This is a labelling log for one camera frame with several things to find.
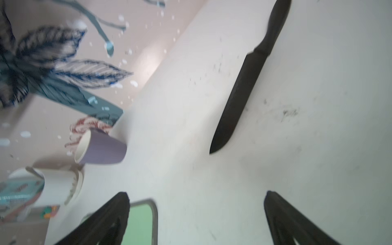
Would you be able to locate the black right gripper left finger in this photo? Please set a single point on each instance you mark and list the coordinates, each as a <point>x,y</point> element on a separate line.
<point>106,226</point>

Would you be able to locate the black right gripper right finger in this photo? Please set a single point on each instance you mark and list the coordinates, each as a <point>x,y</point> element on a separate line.
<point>288,226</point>

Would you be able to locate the black kitchen knife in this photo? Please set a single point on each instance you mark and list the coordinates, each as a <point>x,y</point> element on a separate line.
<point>248,76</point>

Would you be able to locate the green cutting board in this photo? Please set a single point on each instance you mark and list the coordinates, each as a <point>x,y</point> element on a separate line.
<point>142,224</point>

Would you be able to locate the white utensil holder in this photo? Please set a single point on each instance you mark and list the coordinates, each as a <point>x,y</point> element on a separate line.
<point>61,186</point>

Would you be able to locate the purple cup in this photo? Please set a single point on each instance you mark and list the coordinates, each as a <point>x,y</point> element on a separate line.
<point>97,147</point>

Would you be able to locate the teal packet in holder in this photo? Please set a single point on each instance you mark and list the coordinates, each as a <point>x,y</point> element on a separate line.
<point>20,190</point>

